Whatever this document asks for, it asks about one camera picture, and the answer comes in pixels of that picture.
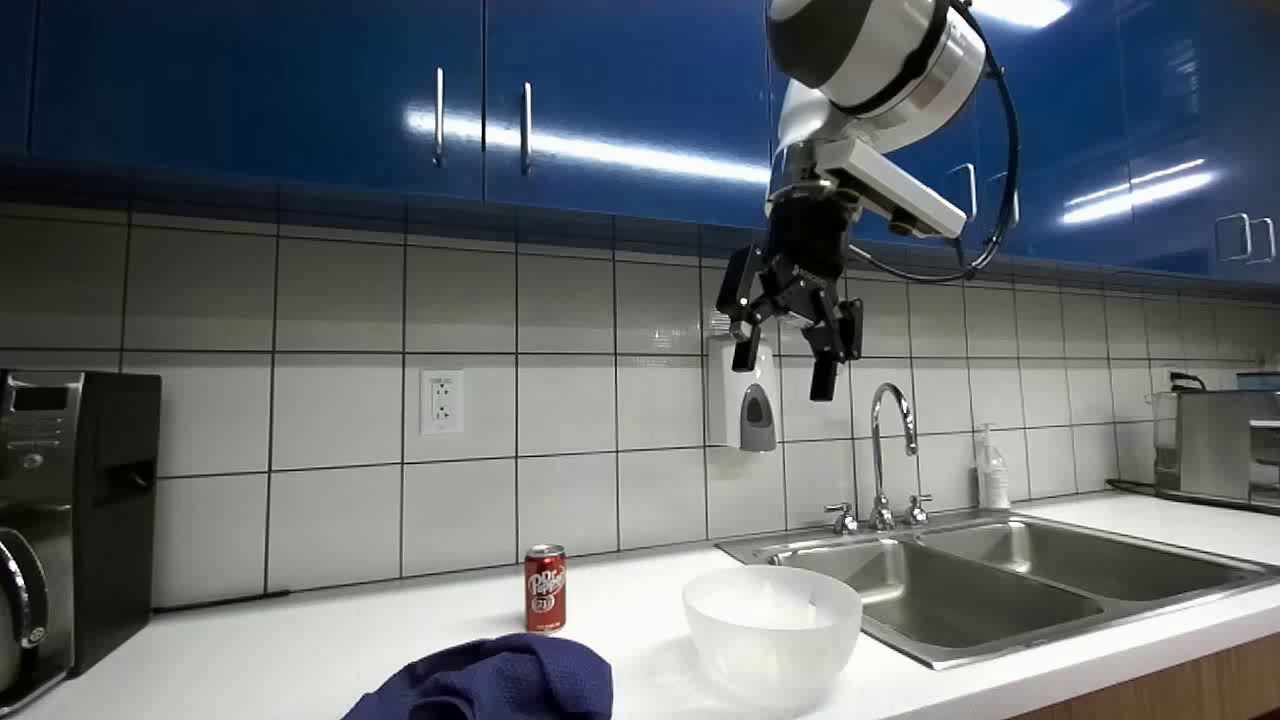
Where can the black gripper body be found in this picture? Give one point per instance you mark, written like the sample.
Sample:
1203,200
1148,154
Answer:
805,245

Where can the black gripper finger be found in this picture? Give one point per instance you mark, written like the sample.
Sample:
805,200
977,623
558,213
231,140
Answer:
745,304
832,335

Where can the blue towel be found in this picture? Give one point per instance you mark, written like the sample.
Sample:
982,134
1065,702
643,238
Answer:
506,681

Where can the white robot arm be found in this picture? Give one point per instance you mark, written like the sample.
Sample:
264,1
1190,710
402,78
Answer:
880,54

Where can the clear plastic bowl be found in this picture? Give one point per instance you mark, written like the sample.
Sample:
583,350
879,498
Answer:
773,643

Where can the chrome gooseneck faucet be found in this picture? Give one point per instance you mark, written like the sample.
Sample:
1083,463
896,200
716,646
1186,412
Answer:
879,453

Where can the blue cabinet door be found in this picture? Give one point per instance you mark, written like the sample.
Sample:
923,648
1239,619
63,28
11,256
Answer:
1065,107
242,83
967,134
626,83
1186,83

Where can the clear soap pump bottle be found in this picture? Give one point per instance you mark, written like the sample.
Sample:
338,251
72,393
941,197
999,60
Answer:
989,483

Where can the steel double sink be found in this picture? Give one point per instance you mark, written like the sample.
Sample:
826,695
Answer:
986,606

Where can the red soda can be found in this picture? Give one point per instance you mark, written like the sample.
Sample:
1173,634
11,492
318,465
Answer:
544,595

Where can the silver countertop appliance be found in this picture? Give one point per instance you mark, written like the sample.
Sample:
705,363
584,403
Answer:
1220,447

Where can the black coffee machine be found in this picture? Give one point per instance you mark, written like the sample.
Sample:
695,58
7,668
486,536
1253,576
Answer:
113,504

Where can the steel coffee carafe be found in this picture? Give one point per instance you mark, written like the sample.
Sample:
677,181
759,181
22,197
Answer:
19,614

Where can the white wall soap dispenser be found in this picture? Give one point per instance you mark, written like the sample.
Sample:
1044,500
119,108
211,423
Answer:
724,405

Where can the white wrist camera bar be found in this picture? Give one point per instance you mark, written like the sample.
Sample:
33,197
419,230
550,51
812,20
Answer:
895,185

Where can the white wall outlet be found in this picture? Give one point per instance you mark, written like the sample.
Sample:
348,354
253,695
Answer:
443,403

